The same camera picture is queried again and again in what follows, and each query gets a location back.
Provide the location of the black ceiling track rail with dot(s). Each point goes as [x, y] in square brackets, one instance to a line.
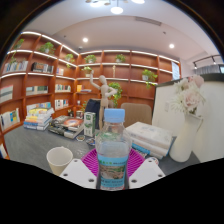
[206, 58]

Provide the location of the round recessed ceiling light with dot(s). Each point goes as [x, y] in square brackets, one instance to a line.
[85, 39]
[171, 46]

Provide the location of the beige upholstered chair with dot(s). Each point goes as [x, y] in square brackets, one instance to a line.
[136, 113]

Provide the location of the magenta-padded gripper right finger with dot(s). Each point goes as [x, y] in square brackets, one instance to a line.
[146, 173]

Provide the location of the dark blue chair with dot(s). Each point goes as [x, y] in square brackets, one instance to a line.
[93, 111]

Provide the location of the dark magazine stack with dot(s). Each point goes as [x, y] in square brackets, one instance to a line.
[66, 126]

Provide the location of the clear plastic water bottle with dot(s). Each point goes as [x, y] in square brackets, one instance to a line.
[113, 146]

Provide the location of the ceiling air vent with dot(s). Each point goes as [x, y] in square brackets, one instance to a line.
[148, 21]

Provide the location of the wooden shelf unit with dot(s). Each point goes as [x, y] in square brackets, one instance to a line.
[33, 83]

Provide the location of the white ceramic pitcher vase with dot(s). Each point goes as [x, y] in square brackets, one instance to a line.
[185, 140]

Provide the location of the colourful book stack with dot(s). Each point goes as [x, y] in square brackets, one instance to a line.
[38, 120]

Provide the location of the white book stack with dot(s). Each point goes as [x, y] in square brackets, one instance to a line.
[150, 138]

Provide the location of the grey curtain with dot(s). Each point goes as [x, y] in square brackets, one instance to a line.
[208, 69]

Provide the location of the cream ceramic cup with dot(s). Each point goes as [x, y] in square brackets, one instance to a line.
[58, 161]

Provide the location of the white green drink carton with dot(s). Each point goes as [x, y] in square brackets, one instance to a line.
[89, 125]

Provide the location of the pale pink flower bouquet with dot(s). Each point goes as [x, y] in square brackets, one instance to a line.
[190, 98]

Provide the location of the multi-bulb ceiling chandelier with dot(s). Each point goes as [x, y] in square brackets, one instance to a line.
[116, 10]

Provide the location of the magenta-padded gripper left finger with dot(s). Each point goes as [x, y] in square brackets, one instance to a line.
[78, 173]

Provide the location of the wooden artist mannequin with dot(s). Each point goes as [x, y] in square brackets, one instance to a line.
[104, 93]

